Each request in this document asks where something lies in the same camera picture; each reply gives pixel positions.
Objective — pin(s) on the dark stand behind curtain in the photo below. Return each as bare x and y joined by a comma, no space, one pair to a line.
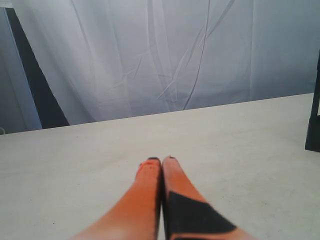
48,110

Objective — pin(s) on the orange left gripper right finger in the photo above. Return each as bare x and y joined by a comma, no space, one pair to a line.
187,215

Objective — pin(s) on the white backdrop curtain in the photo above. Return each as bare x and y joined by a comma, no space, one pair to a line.
114,59

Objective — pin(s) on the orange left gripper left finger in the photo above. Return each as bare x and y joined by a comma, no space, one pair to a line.
136,215

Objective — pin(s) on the black tiered rack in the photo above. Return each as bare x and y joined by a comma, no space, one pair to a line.
312,142

